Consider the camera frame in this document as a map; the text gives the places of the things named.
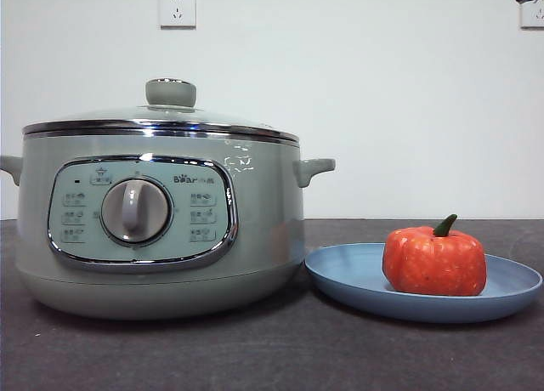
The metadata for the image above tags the glass lid with green knob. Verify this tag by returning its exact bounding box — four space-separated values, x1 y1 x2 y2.
21 77 300 147

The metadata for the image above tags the orange pumpkin with green stem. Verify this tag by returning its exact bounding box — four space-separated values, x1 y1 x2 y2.
381 213 488 298

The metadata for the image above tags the pale green electric steamer pot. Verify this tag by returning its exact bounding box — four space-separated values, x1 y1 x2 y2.
0 129 337 322

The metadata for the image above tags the blue round plate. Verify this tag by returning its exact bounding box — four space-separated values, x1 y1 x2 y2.
303 242 544 325

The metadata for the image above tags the grey steamer control dial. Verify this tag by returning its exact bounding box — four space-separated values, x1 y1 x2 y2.
99 178 172 245

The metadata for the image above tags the white wall socket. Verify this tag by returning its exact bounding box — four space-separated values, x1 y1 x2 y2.
519 0 544 31
159 0 198 31

